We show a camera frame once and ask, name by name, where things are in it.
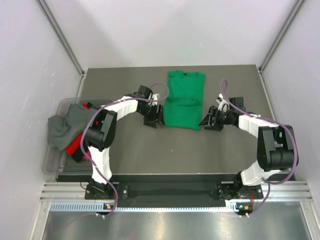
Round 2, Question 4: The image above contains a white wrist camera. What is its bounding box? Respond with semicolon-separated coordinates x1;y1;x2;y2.
150;93;161;106
216;93;229;112

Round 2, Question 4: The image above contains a right aluminium corner post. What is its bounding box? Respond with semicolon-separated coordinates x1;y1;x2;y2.
257;0;306;74

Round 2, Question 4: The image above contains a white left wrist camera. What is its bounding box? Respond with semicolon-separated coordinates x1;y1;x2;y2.
150;93;161;106

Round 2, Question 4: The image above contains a grey slotted cable duct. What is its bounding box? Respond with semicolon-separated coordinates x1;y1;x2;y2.
49;202;252;213

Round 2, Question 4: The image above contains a red t shirt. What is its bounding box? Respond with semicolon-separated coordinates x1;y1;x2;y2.
64;102;93;156

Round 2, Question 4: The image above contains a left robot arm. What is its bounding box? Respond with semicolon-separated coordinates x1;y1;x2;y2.
80;85;165;200

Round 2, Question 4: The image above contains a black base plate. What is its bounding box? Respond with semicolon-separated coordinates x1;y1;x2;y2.
84;181;263;201

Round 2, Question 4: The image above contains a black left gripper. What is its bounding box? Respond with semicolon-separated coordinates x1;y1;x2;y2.
137;103;165;128

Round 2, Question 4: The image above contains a green t shirt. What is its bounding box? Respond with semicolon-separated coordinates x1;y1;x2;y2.
163;70;206;131

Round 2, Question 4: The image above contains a pink t shirt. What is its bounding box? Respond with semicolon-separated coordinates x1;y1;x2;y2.
83;151;91;161

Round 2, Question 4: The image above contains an aluminium corner post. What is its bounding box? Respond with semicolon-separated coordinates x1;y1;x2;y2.
34;0;86;77
257;0;306;74

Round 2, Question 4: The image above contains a clear plastic bin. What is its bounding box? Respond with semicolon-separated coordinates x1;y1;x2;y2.
42;97;112;175

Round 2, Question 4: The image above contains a grey t shirt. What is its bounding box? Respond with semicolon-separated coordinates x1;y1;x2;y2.
47;104;93;151

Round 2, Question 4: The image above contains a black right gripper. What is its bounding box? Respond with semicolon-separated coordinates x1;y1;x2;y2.
198;105;234;131

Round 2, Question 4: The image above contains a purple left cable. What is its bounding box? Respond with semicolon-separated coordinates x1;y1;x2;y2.
49;82;170;231

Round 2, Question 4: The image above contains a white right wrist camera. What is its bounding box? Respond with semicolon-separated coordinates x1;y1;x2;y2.
216;93;229;112

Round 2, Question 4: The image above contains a left aluminium corner post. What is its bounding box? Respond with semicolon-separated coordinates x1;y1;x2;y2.
34;0;86;77

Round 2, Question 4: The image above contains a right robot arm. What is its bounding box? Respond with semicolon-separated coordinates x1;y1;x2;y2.
199;95;298;200

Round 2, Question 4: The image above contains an aluminium frame rail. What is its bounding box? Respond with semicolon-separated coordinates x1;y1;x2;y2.
40;181;313;202

